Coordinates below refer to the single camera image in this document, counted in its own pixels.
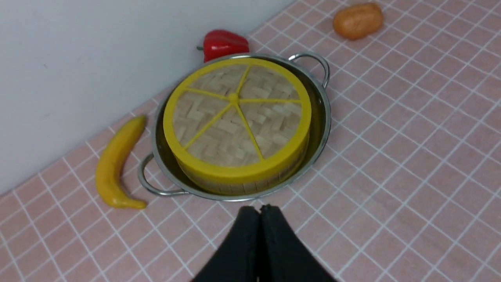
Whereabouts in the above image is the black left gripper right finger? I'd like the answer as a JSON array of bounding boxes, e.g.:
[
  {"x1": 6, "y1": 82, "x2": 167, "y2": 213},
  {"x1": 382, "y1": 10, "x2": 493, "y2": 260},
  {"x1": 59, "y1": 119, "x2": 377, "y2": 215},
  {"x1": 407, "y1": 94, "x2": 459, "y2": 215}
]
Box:
[{"x1": 256, "y1": 204, "x2": 336, "y2": 282}]

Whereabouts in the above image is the orange brown potato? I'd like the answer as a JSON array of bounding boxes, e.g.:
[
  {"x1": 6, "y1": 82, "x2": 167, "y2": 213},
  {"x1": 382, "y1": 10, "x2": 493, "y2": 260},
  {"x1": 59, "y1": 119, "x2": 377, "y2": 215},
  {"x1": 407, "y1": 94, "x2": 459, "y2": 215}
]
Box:
[{"x1": 333, "y1": 2, "x2": 384, "y2": 41}]

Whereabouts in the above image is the red bell pepper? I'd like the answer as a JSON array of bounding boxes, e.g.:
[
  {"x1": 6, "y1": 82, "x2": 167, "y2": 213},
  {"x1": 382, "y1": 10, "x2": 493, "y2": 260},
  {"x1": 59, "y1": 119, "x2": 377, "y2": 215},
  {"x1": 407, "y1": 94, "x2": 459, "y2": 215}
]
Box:
[{"x1": 196, "y1": 30, "x2": 250, "y2": 63}]

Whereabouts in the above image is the yellow bamboo steamer basket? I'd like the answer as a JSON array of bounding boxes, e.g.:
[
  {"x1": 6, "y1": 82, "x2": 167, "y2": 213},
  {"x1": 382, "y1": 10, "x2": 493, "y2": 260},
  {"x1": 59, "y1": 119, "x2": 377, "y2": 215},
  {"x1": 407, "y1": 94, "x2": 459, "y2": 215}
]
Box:
[{"x1": 170, "y1": 128, "x2": 312, "y2": 196}]

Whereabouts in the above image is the yellow woven bamboo steamer lid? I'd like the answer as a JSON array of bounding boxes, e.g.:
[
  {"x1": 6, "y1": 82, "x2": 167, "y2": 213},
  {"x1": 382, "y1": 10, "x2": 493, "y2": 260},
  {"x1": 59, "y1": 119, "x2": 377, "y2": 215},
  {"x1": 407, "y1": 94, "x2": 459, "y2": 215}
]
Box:
[{"x1": 163, "y1": 58, "x2": 312, "y2": 184}]

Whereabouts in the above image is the pink checked tablecloth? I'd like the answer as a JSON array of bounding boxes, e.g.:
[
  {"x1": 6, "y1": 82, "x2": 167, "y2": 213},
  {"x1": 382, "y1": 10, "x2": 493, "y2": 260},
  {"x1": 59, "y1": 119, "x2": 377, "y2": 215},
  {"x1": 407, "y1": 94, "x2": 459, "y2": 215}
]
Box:
[{"x1": 0, "y1": 0, "x2": 501, "y2": 282}]

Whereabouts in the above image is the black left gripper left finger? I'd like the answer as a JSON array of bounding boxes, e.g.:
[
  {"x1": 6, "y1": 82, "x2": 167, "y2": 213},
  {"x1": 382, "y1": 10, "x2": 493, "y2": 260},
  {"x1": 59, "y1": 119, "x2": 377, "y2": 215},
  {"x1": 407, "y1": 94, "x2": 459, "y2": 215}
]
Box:
[{"x1": 193, "y1": 206, "x2": 261, "y2": 282}]

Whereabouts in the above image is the yellow plastic banana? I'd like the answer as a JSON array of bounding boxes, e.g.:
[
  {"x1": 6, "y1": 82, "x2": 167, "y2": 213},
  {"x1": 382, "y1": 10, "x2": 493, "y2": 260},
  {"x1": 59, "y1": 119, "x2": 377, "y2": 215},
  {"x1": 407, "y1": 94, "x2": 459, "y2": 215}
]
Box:
[{"x1": 95, "y1": 115, "x2": 147, "y2": 210}]

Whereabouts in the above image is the stainless steel pot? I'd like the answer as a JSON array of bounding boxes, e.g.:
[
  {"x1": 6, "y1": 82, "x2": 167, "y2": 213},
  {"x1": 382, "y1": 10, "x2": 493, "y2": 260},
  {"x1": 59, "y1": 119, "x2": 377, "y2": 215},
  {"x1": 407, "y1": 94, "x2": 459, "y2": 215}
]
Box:
[{"x1": 137, "y1": 52, "x2": 331, "y2": 202}]

